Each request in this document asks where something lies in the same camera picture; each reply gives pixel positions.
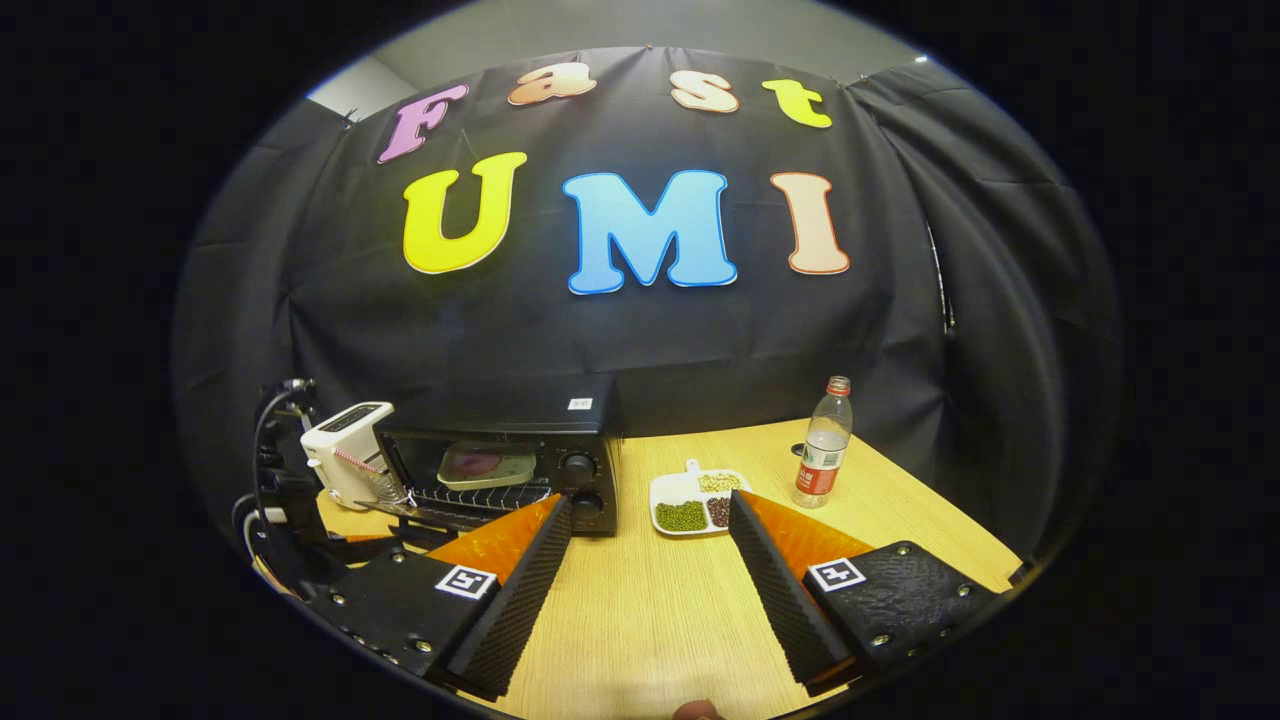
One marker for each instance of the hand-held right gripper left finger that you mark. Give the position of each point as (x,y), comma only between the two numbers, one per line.
(525,600)

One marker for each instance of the white toaster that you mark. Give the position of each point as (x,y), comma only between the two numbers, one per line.
(345,445)

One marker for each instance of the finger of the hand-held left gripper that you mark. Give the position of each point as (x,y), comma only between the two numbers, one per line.
(385,545)

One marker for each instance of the black backdrop cloth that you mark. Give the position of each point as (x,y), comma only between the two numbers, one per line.
(620,340)

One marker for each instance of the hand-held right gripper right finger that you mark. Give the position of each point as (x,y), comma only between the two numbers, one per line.
(780,600)

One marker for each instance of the black electric oven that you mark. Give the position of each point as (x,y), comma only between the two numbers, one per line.
(590,420)

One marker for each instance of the white square plate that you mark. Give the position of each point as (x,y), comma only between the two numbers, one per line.
(515,468)

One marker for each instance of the white divided dish of beans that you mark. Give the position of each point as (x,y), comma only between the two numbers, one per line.
(685,515)

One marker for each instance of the pink ham slice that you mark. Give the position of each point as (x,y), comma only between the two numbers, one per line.
(478,464)

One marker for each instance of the clear water bottle red label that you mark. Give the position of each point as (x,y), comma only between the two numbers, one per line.
(822,460)

